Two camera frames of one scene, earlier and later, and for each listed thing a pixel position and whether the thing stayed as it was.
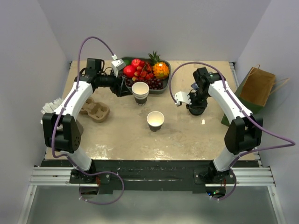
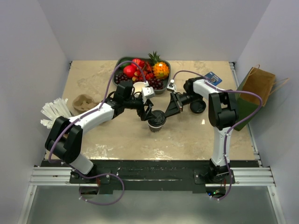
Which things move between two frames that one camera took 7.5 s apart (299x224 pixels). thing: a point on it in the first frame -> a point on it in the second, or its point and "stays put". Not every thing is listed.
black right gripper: x=191 y=94 -> x=175 y=106
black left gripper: x=120 y=88 -> x=145 y=115
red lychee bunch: x=143 y=73 stays put
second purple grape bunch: x=154 y=84 stays put
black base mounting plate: x=150 y=176 stays put
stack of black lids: x=196 y=110 stays put
